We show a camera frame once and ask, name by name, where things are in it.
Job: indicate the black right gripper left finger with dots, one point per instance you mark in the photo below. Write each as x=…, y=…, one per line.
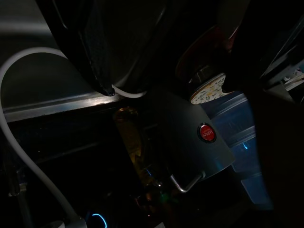
x=104, y=47

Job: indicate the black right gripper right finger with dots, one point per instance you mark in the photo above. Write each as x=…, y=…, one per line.
x=261, y=35

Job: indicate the stainless steel sink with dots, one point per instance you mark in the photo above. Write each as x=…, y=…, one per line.
x=47, y=80

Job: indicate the floral print lid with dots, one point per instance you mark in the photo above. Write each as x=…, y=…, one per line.
x=206, y=93

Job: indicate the yellow oil bottle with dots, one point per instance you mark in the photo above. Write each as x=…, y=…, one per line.
x=128, y=133

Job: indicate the clear plastic container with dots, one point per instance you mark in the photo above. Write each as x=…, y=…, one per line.
x=228, y=133

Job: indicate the grey thermos jug red badge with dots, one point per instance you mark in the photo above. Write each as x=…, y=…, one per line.
x=180, y=133

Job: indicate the black device blue light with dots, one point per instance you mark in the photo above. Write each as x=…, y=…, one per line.
x=96, y=218

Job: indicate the white plastic tap valve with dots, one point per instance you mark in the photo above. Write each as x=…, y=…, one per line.
x=71, y=223

